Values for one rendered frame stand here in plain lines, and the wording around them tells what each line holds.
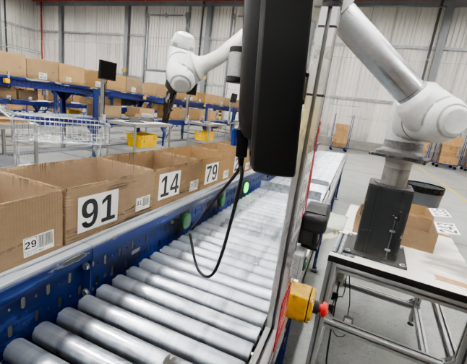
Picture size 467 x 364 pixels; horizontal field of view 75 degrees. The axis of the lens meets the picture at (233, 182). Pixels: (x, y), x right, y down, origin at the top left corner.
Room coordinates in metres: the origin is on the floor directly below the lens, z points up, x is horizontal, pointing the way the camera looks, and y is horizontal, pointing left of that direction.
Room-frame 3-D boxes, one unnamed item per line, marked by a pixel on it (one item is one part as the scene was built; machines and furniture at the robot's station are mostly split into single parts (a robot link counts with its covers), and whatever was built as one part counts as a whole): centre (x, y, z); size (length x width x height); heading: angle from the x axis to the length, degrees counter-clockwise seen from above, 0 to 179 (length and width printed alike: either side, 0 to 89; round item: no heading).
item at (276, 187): (2.22, -0.43, 0.76); 0.46 x 0.01 x 0.09; 70
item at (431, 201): (4.09, -2.57, 0.32); 0.50 x 0.50 x 0.64
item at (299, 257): (0.73, -0.20, 0.95); 0.07 x 0.03 x 0.07; 160
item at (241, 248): (1.22, -0.05, 0.72); 0.52 x 0.05 x 0.05; 70
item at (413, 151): (1.36, -0.72, 1.24); 0.22 x 0.18 x 0.06; 145
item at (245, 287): (0.97, 0.04, 0.72); 0.52 x 0.05 x 0.05; 70
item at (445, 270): (1.57, -0.93, 0.74); 1.00 x 0.58 x 0.03; 156
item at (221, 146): (2.11, 0.10, 0.96); 0.39 x 0.29 x 0.17; 159
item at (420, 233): (1.60, -0.90, 0.80); 0.38 x 0.28 x 0.10; 63
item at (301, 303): (0.75, -0.24, 0.84); 0.15 x 0.09 x 0.07; 160
